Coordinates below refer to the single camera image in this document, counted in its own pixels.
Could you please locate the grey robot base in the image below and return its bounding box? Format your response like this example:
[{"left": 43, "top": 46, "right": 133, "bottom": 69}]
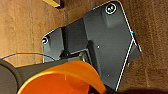
[{"left": 41, "top": 1, "right": 143, "bottom": 92}]

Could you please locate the thin blue cable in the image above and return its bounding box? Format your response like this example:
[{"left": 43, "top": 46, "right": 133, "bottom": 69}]
[{"left": 0, "top": 52, "right": 46, "bottom": 62}]

